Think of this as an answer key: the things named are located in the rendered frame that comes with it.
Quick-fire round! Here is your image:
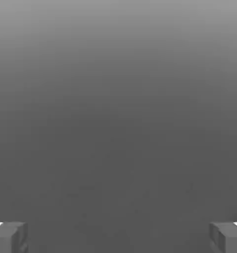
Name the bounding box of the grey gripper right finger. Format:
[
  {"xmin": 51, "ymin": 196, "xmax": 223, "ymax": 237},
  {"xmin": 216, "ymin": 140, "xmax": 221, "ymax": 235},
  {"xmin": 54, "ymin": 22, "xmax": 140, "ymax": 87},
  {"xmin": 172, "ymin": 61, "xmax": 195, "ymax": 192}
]
[{"xmin": 208, "ymin": 221, "xmax": 237, "ymax": 253}]

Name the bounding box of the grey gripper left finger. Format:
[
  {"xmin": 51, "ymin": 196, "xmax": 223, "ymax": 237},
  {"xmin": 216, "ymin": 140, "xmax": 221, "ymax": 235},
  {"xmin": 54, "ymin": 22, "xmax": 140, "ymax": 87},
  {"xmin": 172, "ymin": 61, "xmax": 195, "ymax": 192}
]
[{"xmin": 0, "ymin": 221, "xmax": 29, "ymax": 253}]

